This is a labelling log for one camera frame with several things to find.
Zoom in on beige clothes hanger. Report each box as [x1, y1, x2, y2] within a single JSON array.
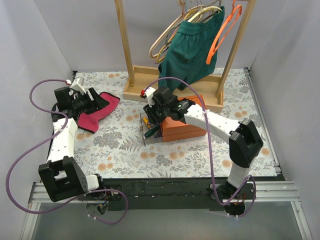
[[148, 0, 222, 64]]

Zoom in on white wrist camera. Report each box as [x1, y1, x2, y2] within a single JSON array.
[[140, 87, 156, 107], [65, 78, 86, 95]]

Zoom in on wooden clothes rack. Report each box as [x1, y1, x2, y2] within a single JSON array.
[[115, 0, 256, 113]]

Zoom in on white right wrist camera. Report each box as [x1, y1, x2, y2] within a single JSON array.
[[140, 87, 156, 107]]

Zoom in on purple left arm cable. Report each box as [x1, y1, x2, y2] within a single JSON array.
[[5, 78, 129, 225]]

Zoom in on pink cloth pouch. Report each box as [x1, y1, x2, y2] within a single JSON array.
[[77, 91, 120, 134]]

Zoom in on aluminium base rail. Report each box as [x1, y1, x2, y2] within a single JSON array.
[[21, 178, 312, 240]]

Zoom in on floral patterned table mat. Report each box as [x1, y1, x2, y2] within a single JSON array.
[[74, 69, 277, 178]]

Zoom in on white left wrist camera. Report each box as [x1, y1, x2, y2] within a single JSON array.
[[65, 78, 86, 95]]

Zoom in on grey clothes hanger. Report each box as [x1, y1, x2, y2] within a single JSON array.
[[165, 0, 222, 47]]

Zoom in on teal green shorts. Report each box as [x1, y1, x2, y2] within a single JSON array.
[[158, 6, 225, 92]]

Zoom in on yellow clothes hanger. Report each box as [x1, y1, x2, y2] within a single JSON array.
[[154, 9, 201, 65]]

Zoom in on orange handled screwdriver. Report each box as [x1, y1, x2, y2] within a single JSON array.
[[142, 117, 149, 127]]

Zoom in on clear acrylic drawer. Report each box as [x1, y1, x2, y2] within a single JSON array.
[[139, 112, 163, 146]]

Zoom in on orange clothes hanger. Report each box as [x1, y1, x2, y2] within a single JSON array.
[[205, 0, 243, 65]]

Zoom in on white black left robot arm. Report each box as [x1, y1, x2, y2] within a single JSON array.
[[38, 86, 120, 202]]

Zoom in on orange drawer box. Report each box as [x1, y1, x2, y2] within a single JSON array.
[[158, 94, 208, 143]]

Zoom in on large green handled screwdriver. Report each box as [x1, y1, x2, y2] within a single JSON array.
[[143, 124, 160, 139]]

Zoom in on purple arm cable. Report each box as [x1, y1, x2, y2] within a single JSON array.
[[5, 78, 129, 225], [142, 76, 257, 219]]

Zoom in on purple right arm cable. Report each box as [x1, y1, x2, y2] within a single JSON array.
[[142, 76, 257, 219]]

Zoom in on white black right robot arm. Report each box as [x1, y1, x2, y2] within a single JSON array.
[[140, 87, 264, 199]]

